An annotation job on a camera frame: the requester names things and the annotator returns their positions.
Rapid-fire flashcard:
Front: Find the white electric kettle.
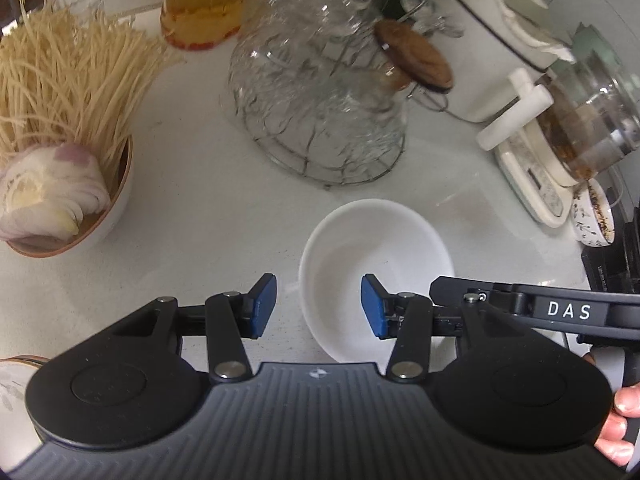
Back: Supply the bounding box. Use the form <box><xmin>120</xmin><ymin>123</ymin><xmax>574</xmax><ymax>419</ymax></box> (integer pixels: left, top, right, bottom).
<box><xmin>440</xmin><ymin>0</ymin><xmax>577</xmax><ymax>124</ymax></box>

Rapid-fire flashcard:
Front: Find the cork teapot lid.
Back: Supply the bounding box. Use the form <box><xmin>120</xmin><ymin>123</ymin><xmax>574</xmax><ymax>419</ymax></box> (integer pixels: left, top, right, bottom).
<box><xmin>374</xmin><ymin>19</ymin><xmax>455</xmax><ymax>94</ymax></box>

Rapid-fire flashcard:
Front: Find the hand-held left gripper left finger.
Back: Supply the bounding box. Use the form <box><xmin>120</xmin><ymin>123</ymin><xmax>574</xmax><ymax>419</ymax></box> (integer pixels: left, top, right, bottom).
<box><xmin>111</xmin><ymin>272</ymin><xmax>279</xmax><ymax>387</ymax></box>

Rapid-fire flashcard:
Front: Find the white bowl with brown rim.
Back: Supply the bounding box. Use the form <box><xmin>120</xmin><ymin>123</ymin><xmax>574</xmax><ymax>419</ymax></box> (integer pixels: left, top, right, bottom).
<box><xmin>5</xmin><ymin>132</ymin><xmax>135</xmax><ymax>259</ymax></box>

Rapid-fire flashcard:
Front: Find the person's right hand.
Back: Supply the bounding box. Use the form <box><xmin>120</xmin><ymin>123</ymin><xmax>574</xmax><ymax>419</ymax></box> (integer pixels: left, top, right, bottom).
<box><xmin>581</xmin><ymin>351</ymin><xmax>640</xmax><ymax>467</ymax></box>

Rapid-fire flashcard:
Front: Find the glass kettle on white base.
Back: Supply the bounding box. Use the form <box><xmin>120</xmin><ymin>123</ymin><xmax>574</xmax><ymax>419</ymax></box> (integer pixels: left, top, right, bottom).
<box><xmin>476</xmin><ymin>24</ymin><xmax>640</xmax><ymax>229</ymax></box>

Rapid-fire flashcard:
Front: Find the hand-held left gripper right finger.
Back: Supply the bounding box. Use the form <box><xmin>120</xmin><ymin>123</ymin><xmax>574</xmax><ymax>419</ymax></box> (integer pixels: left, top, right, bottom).
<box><xmin>360</xmin><ymin>273</ymin><xmax>536</xmax><ymax>382</ymax></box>

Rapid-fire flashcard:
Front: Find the sliced purple onion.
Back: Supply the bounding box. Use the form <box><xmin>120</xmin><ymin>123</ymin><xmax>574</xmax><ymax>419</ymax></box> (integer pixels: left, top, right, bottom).
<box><xmin>0</xmin><ymin>142</ymin><xmax>112</xmax><ymax>241</ymax></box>

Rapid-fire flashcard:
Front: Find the small white bowl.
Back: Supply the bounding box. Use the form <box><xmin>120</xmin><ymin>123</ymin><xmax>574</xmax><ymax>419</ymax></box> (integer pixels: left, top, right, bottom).
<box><xmin>298</xmin><ymin>199</ymin><xmax>456</xmax><ymax>365</ymax></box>

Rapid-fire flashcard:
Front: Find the large floral bowl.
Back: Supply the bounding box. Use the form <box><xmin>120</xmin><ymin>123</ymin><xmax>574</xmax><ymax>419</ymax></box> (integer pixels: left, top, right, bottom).
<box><xmin>0</xmin><ymin>355</ymin><xmax>49</xmax><ymax>463</ymax></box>

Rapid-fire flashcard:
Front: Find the crackled glass teapot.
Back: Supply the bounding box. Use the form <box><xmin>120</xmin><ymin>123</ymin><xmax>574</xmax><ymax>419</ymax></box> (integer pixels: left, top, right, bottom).
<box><xmin>227</xmin><ymin>0</ymin><xmax>453</xmax><ymax>187</ymax></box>

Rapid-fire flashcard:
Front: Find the glass jar of orange liquid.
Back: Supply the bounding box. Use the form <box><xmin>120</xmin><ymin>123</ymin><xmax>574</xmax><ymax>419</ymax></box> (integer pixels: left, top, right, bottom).
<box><xmin>160</xmin><ymin>0</ymin><xmax>246</xmax><ymax>52</ymax></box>

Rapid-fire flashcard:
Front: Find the black stove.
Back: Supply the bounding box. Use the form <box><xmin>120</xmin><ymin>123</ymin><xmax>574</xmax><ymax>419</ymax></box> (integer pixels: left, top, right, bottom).
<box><xmin>581</xmin><ymin>207</ymin><xmax>640</xmax><ymax>292</ymax></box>

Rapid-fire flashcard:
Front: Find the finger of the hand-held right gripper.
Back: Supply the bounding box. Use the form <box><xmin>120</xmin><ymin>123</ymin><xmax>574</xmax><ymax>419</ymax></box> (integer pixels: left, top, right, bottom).
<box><xmin>428</xmin><ymin>275</ymin><xmax>501</xmax><ymax>307</ymax></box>

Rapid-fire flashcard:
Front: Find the small cup of tea leaves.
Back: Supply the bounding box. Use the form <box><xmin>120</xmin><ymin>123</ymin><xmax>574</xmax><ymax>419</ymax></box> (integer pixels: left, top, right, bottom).
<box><xmin>571</xmin><ymin>179</ymin><xmax>619</xmax><ymax>249</ymax></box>

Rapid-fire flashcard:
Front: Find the bundle of dry noodles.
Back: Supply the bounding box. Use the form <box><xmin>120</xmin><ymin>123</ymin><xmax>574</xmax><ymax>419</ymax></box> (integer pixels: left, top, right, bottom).
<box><xmin>0</xmin><ymin>0</ymin><xmax>187</xmax><ymax>171</ymax></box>

